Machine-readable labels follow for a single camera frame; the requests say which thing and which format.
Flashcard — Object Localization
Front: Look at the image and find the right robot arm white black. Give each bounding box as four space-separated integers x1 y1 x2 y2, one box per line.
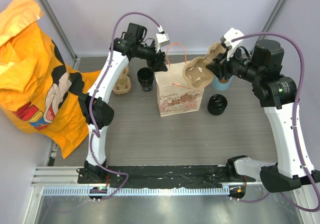
207 40 320 193

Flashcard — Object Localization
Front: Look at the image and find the slotted cable duct rail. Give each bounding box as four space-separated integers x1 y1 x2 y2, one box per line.
42 186 230 196

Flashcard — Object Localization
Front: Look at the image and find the paper bag with orange handles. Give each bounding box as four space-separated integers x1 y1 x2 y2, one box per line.
154 54 204 117

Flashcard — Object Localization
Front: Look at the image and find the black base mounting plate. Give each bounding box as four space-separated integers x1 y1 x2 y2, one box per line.
77 165 255 189

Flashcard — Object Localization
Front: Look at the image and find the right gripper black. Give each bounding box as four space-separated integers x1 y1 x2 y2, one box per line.
207 45 263 83

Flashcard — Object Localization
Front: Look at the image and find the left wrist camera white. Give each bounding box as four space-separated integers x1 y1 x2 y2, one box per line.
155 33 171 53

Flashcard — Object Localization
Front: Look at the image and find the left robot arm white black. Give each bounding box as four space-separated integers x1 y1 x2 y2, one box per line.
77 23 170 184

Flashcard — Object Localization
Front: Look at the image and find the brown pulp cup carrier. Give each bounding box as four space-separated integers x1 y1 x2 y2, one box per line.
112 66 132 95
182 42 226 90

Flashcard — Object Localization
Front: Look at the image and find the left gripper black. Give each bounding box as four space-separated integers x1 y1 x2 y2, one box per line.
135 42 168 72

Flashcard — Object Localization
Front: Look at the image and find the black cup with lid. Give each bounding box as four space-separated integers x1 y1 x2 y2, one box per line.
207 94 228 116

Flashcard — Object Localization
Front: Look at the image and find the black coffee cup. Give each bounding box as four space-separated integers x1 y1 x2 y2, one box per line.
137 67 155 92

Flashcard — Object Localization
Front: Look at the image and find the orange cartoon cloth bag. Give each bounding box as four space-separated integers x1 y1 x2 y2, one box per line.
0 0 99 158

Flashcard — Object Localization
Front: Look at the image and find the light blue straw tin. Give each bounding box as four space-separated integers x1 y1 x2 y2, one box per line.
211 76 233 91

